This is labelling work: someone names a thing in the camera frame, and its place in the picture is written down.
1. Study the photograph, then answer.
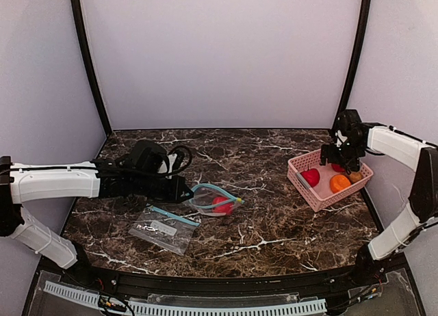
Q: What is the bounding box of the black front rail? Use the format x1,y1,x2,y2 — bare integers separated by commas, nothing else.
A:
90,266,360,298

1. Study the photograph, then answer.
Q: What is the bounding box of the red toy apple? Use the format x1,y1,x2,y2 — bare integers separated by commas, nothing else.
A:
300,168,320,187

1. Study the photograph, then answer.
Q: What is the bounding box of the red toy fruit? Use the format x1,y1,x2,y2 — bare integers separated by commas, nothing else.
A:
212,196,235,215

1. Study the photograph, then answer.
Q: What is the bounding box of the white slotted cable duct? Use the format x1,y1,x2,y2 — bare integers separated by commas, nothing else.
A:
43,281,327,316

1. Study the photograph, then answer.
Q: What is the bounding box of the left black frame post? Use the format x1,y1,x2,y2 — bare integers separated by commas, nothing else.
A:
70,0,113,137

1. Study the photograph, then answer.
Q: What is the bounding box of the large clear zip bag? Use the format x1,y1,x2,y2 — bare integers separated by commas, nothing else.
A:
184,183,245,217

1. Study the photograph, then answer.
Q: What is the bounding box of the pink plastic basket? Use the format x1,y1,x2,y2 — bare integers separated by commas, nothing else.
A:
287,149,374,212

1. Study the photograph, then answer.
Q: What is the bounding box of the brown toy kiwi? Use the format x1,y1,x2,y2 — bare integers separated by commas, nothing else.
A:
348,172,363,184

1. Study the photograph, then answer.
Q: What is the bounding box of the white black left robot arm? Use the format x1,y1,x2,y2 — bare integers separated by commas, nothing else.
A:
1,140,194,270

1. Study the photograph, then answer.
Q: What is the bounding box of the orange toy fruit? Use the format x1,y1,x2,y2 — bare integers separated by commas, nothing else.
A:
329,174,351,194

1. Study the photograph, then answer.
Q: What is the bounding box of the right black frame post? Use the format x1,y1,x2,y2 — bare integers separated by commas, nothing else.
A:
337,0,371,114

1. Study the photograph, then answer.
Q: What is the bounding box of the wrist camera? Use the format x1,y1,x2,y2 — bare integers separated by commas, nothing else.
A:
335,109,363,146
158,145,193,179

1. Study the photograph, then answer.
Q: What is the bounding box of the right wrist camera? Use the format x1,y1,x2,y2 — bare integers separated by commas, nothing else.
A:
335,109,363,146

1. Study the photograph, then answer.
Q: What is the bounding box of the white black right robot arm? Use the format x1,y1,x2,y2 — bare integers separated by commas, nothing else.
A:
321,113,437,263

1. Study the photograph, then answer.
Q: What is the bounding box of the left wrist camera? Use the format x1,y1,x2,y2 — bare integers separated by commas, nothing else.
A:
158,145,193,179

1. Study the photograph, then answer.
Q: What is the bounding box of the red toy strawberry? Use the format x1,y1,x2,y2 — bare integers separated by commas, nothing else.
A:
331,163,345,173

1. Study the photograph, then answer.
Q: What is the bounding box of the black frame post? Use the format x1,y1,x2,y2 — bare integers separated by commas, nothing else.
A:
70,0,113,137
337,0,371,114

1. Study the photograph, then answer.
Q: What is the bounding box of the small clear zip bag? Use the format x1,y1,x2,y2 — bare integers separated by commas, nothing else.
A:
129,205,200,256

